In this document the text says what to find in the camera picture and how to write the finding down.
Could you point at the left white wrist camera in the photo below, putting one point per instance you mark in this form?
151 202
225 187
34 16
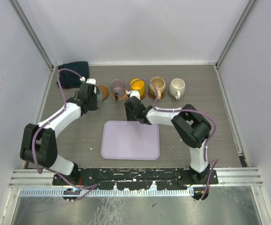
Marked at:
88 80

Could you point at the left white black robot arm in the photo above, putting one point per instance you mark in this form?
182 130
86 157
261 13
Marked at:
39 144

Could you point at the dark brown wooden coaster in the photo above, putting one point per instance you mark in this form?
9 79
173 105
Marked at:
143 96

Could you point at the purple glass mug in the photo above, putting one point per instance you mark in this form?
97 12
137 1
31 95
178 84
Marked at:
117 87

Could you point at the white ceramic mug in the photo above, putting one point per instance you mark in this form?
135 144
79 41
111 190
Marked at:
177 87

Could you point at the yellow mug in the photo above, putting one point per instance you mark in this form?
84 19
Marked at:
137 84

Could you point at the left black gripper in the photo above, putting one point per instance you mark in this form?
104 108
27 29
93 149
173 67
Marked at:
94 107

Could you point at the brown wooden round coaster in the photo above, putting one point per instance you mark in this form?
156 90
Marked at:
154 97

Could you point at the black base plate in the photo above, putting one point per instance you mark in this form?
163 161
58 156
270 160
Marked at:
142 178

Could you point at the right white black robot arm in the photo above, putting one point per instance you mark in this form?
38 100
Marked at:
191 125

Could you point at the beige ceramic mug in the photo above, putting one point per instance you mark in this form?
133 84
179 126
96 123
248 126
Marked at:
157 86

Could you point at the grey ceramic mug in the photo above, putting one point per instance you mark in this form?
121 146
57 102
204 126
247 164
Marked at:
99 96

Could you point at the lavender plastic tray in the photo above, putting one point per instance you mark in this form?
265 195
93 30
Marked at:
130 140

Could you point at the aluminium front rail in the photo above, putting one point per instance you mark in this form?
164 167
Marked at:
248 176

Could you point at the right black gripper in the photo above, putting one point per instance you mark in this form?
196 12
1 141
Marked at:
129 117

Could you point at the white slotted cable duct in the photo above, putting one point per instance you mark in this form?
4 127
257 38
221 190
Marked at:
73 192

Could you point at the dark blue folded cloth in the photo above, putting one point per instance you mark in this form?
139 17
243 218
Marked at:
69 80

